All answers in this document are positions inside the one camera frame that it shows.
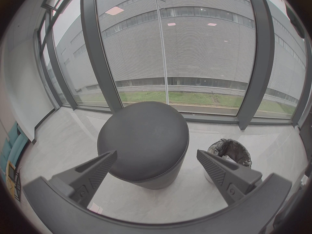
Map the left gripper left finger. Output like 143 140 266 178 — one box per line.
51 150 118 208

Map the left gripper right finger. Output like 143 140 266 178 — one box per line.
196 149 264 207

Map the black plastic bag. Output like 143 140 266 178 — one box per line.
207 138 252 169

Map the dark grey round chair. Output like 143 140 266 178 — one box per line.
97 101 190 190

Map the window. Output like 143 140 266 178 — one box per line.
37 0 312 131

